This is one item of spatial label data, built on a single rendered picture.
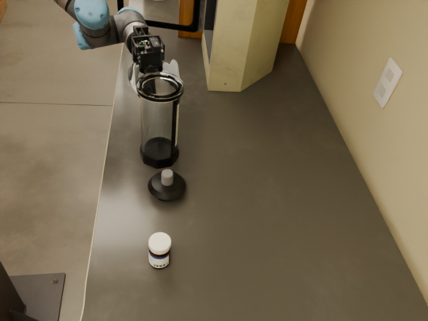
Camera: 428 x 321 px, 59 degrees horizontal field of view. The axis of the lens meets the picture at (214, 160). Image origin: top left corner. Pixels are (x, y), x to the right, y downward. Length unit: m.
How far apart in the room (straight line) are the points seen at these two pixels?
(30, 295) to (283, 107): 1.33
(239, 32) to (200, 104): 0.25
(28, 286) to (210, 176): 1.17
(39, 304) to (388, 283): 1.42
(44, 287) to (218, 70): 1.23
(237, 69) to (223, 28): 0.15
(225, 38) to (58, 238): 1.32
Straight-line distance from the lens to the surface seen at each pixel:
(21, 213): 2.20
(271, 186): 0.99
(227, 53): 1.22
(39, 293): 1.90
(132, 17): 1.11
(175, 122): 0.92
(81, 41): 1.10
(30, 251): 2.05
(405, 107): 1.04
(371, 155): 1.15
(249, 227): 0.90
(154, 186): 0.90
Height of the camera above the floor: 1.65
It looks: 44 degrees down
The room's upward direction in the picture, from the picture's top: 9 degrees clockwise
